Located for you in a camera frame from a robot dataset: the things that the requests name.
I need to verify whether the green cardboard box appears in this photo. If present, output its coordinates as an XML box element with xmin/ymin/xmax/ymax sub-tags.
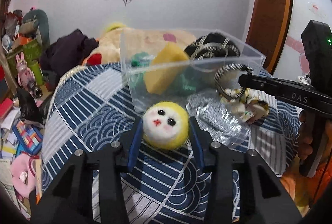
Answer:
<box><xmin>6</xmin><ymin>40</ymin><xmax>43</xmax><ymax>70</ymax></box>

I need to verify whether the dark purple clothing pile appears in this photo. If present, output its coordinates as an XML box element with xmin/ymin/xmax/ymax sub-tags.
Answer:
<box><xmin>39</xmin><ymin>29</ymin><xmax>99</xmax><ymax>84</ymax></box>

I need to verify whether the silver glitter fabric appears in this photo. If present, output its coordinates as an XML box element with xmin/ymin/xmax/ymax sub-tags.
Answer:
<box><xmin>185</xmin><ymin>91</ymin><xmax>250</xmax><ymax>149</ymax></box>

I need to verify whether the grey green plush toy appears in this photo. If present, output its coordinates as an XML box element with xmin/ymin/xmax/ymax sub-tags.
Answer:
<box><xmin>19</xmin><ymin>9</ymin><xmax>50</xmax><ymax>50</ymax></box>

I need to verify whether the yellow sponge block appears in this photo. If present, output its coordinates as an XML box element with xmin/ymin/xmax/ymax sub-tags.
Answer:
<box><xmin>144</xmin><ymin>42</ymin><xmax>189</xmax><ymax>95</ymax></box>

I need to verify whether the floral pouch with striped strap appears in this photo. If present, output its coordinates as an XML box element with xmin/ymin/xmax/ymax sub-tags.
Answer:
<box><xmin>214</xmin><ymin>63</ymin><xmax>270</xmax><ymax>124</ymax></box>

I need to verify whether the right hand holding gripper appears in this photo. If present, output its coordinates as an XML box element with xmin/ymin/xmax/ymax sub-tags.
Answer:
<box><xmin>295</xmin><ymin>110</ymin><xmax>332</xmax><ymax>183</ymax></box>

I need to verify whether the beige fluffy patchwork blanket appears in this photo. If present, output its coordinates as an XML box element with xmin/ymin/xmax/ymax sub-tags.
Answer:
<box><xmin>82</xmin><ymin>28</ymin><xmax>197</xmax><ymax>65</ymax></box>

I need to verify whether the green knitted cloth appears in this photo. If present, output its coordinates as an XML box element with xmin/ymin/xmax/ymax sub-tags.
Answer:
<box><xmin>128</xmin><ymin>66</ymin><xmax>208</xmax><ymax>97</ymax></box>

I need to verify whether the green cylinder bottle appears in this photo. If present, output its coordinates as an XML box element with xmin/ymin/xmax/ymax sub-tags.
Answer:
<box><xmin>29</xmin><ymin>60</ymin><xmax>43</xmax><ymax>86</ymax></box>

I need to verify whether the yellow white felt doll head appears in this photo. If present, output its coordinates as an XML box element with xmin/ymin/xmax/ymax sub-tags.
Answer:
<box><xmin>142</xmin><ymin>101</ymin><xmax>189</xmax><ymax>150</ymax></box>

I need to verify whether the clear plastic storage box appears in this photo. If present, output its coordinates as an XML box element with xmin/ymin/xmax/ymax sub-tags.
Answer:
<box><xmin>120</xmin><ymin>28</ymin><xmax>266</xmax><ymax>112</ymax></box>

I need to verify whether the pink plush on floor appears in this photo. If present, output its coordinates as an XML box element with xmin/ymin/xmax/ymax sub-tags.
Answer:
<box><xmin>10</xmin><ymin>153</ymin><xmax>39</xmax><ymax>198</ymax></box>

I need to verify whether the blue white patterned bedspread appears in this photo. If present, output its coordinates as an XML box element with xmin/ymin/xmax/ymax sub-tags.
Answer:
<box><xmin>42</xmin><ymin>63</ymin><xmax>299</xmax><ymax>223</ymax></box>

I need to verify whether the colourful blue pencil case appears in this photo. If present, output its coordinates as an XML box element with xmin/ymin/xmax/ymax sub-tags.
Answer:
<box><xmin>12</xmin><ymin>121</ymin><xmax>43</xmax><ymax>155</ymax></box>

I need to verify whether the yellow plush behind blanket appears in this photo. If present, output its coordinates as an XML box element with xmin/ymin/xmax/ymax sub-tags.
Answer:
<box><xmin>104</xmin><ymin>22</ymin><xmax>126</xmax><ymax>33</ymax></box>

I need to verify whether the pink rabbit figure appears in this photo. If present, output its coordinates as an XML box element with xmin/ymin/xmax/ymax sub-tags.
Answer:
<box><xmin>16</xmin><ymin>52</ymin><xmax>35</xmax><ymax>89</ymax></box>

